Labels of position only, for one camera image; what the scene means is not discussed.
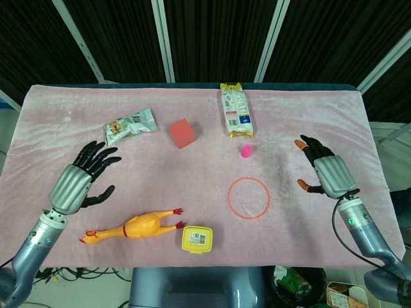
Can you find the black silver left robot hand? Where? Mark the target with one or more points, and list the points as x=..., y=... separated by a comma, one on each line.
x=69, y=187

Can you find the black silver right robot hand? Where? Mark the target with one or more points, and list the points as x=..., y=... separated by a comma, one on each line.
x=334, y=174

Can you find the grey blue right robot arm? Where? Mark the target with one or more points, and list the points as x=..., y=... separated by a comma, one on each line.
x=369, y=234

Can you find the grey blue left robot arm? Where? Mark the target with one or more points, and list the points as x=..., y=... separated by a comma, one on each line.
x=30, y=253

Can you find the small pink object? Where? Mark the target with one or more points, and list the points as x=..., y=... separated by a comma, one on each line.
x=246, y=152

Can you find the yellow rubber chicken toy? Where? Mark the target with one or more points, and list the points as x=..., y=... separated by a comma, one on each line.
x=141, y=226

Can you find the crumpled silver green snack bag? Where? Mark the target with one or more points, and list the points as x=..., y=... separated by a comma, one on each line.
x=128, y=126

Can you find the white yellow snack package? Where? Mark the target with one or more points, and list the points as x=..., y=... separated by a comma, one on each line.
x=237, y=110

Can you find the black bin with green bag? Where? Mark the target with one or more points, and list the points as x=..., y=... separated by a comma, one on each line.
x=298, y=285

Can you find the open cardboard box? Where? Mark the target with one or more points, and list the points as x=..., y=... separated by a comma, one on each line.
x=343, y=296

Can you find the pink plush table cloth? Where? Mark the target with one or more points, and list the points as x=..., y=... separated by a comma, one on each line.
x=192, y=179

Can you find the red foam cube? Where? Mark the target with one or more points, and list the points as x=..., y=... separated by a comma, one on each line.
x=182, y=133

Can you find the yellow lidded green container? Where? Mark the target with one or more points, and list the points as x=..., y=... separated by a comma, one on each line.
x=197, y=239

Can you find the blue grey robot torso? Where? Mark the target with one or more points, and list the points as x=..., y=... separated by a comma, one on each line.
x=199, y=288

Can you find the white partition frame post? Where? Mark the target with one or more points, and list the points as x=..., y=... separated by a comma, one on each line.
x=385, y=57
x=271, y=41
x=82, y=45
x=164, y=41

